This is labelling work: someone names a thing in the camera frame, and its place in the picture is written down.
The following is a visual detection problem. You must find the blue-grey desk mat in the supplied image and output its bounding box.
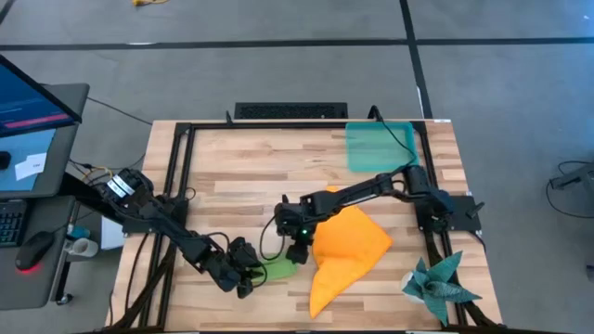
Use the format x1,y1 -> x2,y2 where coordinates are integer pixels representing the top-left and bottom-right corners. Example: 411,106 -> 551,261
0,128 -> 58,193

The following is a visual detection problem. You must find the white plant pot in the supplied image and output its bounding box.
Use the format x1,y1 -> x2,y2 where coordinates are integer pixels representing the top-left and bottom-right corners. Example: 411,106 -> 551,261
400,271 -> 426,305

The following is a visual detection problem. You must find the black computer mouse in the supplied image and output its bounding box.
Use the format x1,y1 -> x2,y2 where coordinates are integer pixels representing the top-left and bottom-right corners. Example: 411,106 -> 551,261
14,230 -> 57,272

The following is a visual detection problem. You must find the white paper sheet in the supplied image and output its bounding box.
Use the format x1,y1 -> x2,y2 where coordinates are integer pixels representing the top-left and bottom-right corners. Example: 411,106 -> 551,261
100,215 -> 125,251

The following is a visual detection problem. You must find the black floor cable with stand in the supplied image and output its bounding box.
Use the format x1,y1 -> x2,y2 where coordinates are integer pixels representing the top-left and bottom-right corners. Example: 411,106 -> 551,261
545,160 -> 594,220

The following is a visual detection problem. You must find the white mug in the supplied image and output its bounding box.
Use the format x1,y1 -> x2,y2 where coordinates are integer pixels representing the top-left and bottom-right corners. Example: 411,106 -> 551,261
63,237 -> 100,259

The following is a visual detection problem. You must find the grey side desk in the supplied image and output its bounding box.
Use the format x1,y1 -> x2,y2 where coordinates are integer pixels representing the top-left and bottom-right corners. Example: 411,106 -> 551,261
0,83 -> 91,312

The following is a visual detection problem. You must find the black aluminium table frame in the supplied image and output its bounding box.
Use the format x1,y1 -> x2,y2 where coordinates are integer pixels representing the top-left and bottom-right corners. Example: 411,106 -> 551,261
110,118 -> 507,333

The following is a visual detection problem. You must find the black keyboard on table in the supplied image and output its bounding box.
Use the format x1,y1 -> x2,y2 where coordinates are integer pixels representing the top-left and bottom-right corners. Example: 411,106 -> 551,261
233,101 -> 349,121

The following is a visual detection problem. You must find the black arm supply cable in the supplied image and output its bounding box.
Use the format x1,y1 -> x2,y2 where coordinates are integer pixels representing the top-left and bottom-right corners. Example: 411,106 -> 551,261
368,105 -> 421,171

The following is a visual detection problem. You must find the orange microfiber towel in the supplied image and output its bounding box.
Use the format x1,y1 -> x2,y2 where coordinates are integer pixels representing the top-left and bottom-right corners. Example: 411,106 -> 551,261
308,186 -> 394,321

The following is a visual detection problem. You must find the teal plastic basket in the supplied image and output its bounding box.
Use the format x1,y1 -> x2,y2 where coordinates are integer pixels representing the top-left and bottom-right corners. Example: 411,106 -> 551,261
344,121 -> 420,174

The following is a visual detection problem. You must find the teal artificial plant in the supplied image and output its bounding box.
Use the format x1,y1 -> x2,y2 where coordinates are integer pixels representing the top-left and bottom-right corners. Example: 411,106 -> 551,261
401,250 -> 483,328

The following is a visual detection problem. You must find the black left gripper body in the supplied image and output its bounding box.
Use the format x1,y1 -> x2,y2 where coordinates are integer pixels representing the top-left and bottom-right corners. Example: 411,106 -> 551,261
203,236 -> 264,293

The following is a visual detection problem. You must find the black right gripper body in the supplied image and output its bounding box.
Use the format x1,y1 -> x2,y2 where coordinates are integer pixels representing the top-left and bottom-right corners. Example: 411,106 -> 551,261
273,194 -> 322,246

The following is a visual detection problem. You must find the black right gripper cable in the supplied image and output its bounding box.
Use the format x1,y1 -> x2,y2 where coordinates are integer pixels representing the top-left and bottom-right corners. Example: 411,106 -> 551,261
257,211 -> 288,262

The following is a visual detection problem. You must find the white paper note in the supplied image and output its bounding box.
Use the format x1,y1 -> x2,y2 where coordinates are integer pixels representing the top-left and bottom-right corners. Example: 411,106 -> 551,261
14,152 -> 48,182

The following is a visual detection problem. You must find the thin black floor cable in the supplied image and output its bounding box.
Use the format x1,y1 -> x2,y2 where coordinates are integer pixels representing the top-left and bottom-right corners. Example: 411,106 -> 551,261
86,96 -> 154,126

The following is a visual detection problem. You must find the black cable bundle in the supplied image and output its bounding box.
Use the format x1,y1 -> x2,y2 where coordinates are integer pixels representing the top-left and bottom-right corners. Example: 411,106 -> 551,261
109,231 -> 180,331

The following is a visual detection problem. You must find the blue-screen computer monitor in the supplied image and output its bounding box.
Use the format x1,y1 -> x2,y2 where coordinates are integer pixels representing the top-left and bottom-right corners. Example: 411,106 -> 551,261
0,54 -> 84,139

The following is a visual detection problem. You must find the green microfiber towel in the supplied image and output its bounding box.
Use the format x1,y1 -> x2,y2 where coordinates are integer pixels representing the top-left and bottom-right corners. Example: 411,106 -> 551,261
252,257 -> 300,282

